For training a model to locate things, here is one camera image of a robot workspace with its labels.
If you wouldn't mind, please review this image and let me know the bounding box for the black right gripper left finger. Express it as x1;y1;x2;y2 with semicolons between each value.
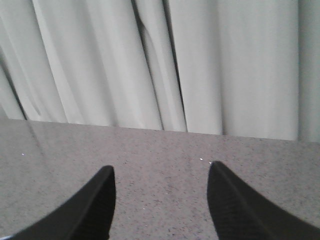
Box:
10;165;116;240

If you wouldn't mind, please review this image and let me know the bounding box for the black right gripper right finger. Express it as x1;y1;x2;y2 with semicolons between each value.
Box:
207;161;320;240

